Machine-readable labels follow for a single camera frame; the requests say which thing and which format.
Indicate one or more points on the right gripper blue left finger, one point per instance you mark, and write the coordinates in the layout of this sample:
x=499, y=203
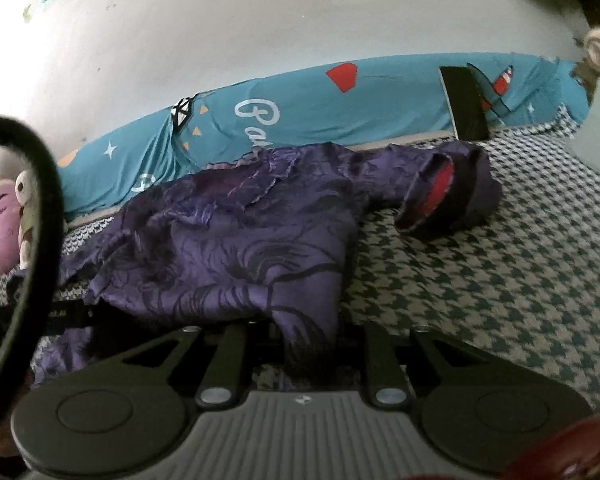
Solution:
x=226, y=380

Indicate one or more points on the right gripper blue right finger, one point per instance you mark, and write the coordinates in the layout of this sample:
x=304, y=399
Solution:
x=383, y=383

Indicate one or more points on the purple patterned garment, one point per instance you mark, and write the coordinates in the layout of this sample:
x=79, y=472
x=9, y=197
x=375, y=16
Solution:
x=274, y=237

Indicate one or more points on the blue white houndstooth mat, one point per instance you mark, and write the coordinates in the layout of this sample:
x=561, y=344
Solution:
x=524, y=284

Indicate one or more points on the beige bunny plush toy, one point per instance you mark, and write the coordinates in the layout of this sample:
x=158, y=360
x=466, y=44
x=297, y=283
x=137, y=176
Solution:
x=27, y=198

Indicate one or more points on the blue cartoon print bedsheet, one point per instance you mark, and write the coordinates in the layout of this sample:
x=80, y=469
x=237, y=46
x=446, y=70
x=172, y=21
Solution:
x=349, y=103

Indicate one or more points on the black smartphone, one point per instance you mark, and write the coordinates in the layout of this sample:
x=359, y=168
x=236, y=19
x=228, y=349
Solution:
x=463, y=97

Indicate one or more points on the pink moon plush toy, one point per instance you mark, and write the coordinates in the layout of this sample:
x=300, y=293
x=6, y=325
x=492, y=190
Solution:
x=9, y=226

